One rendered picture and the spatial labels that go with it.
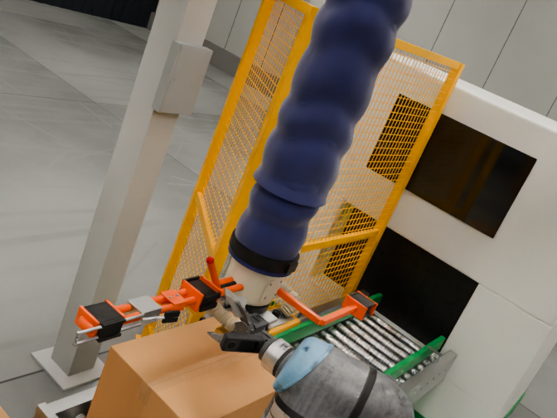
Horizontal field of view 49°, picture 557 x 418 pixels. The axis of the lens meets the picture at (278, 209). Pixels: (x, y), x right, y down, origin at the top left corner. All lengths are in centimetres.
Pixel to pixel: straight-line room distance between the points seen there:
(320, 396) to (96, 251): 207
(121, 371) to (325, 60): 112
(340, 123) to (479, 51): 906
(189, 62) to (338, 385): 183
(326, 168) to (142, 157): 121
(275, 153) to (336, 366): 82
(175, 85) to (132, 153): 37
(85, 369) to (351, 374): 245
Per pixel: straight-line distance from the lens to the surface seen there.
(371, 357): 343
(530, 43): 1050
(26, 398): 323
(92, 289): 308
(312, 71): 170
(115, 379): 205
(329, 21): 169
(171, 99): 266
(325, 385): 108
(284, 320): 206
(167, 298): 170
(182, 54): 261
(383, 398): 110
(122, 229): 292
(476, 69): 1068
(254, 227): 182
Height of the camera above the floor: 214
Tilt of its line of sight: 19 degrees down
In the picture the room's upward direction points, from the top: 23 degrees clockwise
